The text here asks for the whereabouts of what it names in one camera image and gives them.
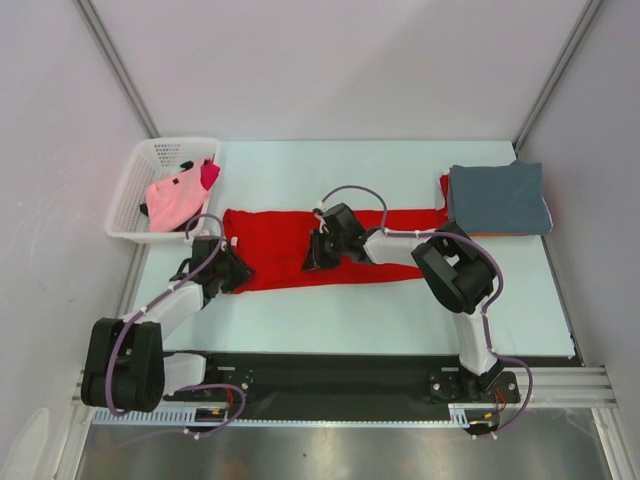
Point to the aluminium corner post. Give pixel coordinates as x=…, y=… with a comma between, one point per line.
x=109, y=51
x=570, y=48

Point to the right aluminium corner post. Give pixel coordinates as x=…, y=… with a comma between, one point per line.
x=570, y=48

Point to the pink t shirt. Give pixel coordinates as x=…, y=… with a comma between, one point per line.
x=171, y=203

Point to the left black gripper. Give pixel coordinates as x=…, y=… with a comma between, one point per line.
x=241, y=272

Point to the white plastic laundry basket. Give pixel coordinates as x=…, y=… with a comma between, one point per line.
x=152, y=160

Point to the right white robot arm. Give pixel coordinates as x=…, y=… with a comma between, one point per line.
x=462, y=277

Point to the red t shirt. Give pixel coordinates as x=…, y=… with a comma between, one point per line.
x=274, y=245
x=444, y=182

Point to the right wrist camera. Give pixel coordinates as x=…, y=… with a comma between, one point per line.
x=320, y=213

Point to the orange folded t shirt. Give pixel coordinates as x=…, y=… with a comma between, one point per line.
x=493, y=234

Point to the left aluminium corner post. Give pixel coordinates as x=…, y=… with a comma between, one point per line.
x=109, y=51

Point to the grey folded t shirt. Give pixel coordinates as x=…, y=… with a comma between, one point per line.
x=500, y=199

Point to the grey slotted cable duct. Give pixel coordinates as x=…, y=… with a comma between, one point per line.
x=209, y=417

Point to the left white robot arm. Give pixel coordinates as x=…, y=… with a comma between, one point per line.
x=126, y=367

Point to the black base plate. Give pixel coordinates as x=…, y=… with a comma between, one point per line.
x=345, y=387

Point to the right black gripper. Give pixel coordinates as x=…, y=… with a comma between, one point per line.
x=322, y=245

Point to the red folded t shirt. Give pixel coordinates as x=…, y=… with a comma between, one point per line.
x=444, y=182

